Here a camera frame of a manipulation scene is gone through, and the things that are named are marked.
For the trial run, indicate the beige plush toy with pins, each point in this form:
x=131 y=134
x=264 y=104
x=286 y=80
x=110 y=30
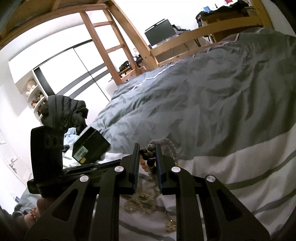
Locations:
x=31 y=87

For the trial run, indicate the person's left forearm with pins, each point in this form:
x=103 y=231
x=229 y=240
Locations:
x=11 y=224

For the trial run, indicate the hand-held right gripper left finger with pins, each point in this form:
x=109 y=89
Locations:
x=135 y=171

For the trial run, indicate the black bag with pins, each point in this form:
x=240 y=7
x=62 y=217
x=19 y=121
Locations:
x=124 y=65

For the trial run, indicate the light blue cloth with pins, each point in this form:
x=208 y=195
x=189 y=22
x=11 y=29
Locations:
x=70 y=136

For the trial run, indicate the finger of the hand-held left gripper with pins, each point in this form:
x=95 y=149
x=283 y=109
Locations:
x=92 y=168

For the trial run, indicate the white corner shelf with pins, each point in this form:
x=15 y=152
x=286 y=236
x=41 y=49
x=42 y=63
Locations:
x=34 y=102

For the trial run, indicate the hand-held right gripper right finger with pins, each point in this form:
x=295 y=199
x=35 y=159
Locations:
x=159 y=171

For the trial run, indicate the black computer monitor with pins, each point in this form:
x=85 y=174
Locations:
x=160 y=32

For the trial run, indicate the white grey striped wardrobe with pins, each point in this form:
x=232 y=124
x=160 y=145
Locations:
x=76 y=69

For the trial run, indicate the wooden ladder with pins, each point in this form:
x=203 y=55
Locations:
x=99 y=44

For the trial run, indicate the person's left hand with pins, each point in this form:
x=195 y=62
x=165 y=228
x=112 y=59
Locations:
x=34 y=214

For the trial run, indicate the black puffer jacket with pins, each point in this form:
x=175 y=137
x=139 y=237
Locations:
x=62 y=111

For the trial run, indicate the wooden bed frame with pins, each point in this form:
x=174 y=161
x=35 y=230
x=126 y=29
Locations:
x=180 y=38

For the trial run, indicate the checkered bedsheet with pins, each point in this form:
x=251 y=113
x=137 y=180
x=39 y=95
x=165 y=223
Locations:
x=168 y=64

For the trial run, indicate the pile of dark clothes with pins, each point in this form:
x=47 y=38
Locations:
x=222 y=9

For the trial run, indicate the grey white striped duvet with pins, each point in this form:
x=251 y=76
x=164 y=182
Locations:
x=208 y=104

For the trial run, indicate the black cardboard box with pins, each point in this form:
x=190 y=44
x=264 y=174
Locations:
x=92 y=146

